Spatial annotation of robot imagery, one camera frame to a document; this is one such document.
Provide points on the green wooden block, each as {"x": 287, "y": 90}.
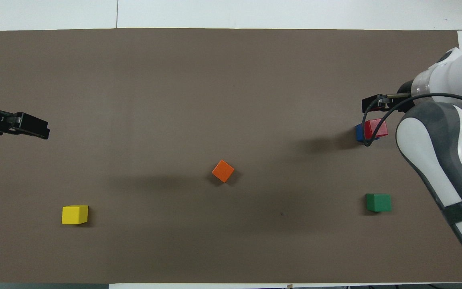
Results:
{"x": 378, "y": 202}

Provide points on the orange wooden block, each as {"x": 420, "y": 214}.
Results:
{"x": 223, "y": 171}

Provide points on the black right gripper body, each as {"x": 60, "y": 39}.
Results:
{"x": 405, "y": 89}

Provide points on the red wooden block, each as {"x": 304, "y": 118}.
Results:
{"x": 378, "y": 129}

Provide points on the yellow wooden block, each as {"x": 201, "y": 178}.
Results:
{"x": 74, "y": 214}

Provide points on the blue wooden block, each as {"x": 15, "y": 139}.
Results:
{"x": 359, "y": 133}

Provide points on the brown table mat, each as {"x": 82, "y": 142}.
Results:
{"x": 175, "y": 100}

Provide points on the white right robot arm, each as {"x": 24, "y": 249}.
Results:
{"x": 427, "y": 144}

